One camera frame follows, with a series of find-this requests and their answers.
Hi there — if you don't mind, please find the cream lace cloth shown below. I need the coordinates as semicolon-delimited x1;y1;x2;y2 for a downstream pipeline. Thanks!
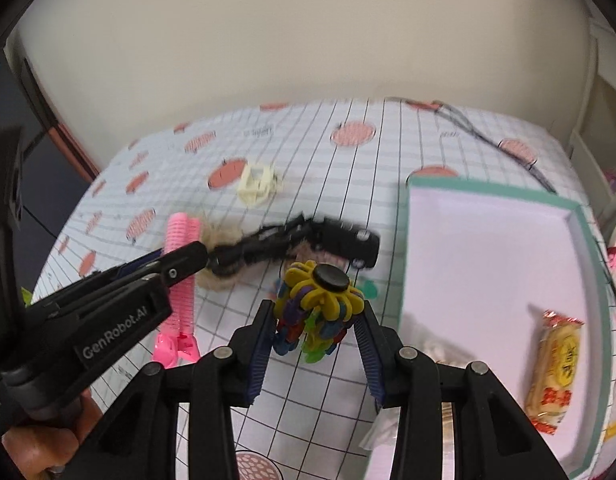
195;212;289;292

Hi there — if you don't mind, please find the yellow snack packet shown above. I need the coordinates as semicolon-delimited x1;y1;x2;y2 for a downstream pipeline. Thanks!
525;308;586;436

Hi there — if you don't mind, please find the white shelf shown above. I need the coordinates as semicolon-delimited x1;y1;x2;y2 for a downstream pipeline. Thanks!
570;17;616;231

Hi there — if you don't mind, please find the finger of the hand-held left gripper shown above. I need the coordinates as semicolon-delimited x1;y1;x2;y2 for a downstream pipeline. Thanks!
95;241;211;291

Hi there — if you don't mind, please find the grid printed tablecloth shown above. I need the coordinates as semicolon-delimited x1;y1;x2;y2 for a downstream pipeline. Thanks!
30;97;613;480

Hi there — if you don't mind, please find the cream hair claw clip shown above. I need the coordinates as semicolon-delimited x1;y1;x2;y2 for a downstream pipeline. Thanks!
236;160;283;206

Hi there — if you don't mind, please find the teal-edged white tray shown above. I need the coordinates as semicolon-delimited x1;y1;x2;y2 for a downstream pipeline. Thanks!
360;175;616;480

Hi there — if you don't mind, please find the dark cabinet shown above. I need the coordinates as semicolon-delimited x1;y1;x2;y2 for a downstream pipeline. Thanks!
0;35;101;281

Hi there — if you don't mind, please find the black hair clip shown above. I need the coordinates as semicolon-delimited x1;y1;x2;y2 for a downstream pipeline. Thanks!
210;214;311;276

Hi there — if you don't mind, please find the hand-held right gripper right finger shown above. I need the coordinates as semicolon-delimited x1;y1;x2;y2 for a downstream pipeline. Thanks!
353;300;571;480

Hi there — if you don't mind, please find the black cable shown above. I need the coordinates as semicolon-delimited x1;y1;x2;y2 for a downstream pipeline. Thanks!
405;99;616;341

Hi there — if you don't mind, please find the person's left hand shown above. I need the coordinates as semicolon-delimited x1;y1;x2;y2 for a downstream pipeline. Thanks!
3;392;104;480

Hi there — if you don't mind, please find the pink hair roller clip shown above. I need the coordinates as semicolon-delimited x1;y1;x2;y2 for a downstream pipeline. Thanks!
155;212;203;367

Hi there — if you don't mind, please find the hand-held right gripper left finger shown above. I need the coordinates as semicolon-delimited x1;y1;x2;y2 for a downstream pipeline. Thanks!
63;300;279;480

